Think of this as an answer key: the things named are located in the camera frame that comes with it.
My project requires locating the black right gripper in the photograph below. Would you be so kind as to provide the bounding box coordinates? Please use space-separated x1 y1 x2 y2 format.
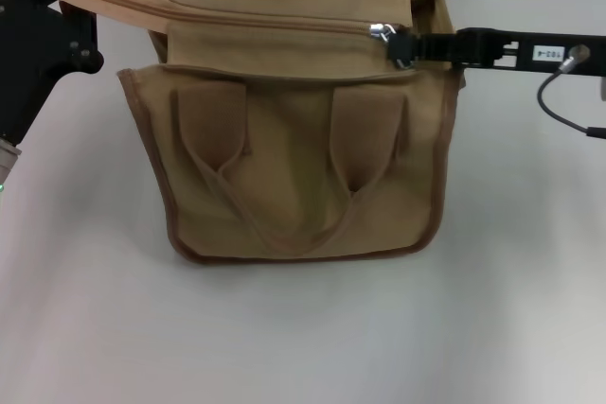
386 26 606 78

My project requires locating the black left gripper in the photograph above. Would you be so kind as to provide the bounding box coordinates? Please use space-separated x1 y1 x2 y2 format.
0 0 105 146

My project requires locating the silver metal zipper pull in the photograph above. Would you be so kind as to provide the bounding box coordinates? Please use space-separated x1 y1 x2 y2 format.
367 20 415 70

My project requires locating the khaki fabric food bag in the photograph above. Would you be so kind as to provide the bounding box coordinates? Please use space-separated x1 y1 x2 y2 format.
60 0 468 267

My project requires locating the grey gripper cable with connectors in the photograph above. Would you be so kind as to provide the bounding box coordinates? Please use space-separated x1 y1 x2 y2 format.
536 43 606 141

